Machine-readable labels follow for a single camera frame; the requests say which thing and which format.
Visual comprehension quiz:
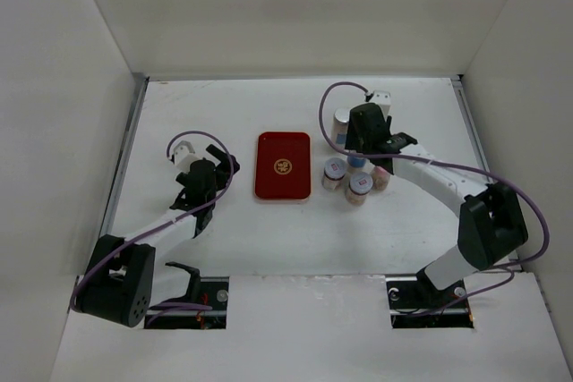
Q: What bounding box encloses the blue label shaker bottle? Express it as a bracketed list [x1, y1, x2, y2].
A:
[346, 155, 369, 174]

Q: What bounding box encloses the blue lid spice jar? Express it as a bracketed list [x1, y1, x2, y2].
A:
[345, 172, 373, 206]
[321, 157, 347, 191]

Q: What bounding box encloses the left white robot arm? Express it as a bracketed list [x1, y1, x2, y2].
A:
[70, 141, 240, 327]

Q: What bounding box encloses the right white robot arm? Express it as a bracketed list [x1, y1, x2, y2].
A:
[345, 103, 528, 307]

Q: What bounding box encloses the silver lid shaker bottle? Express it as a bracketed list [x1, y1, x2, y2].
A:
[330, 107, 350, 149]

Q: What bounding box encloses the pink spice jar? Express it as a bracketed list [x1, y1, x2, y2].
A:
[371, 166, 391, 191]

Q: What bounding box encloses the red rectangular tray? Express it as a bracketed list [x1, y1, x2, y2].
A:
[254, 132, 312, 201]

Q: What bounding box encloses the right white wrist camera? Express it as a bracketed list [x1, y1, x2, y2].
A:
[365, 90, 392, 118]

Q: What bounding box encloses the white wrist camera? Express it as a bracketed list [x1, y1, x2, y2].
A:
[365, 90, 392, 118]
[170, 140, 199, 173]

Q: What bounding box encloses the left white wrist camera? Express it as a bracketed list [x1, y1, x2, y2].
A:
[170, 140, 199, 173]

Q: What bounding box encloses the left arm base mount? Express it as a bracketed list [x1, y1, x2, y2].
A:
[143, 261, 230, 330]

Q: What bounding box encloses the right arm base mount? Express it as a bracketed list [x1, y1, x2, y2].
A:
[386, 276, 474, 329]

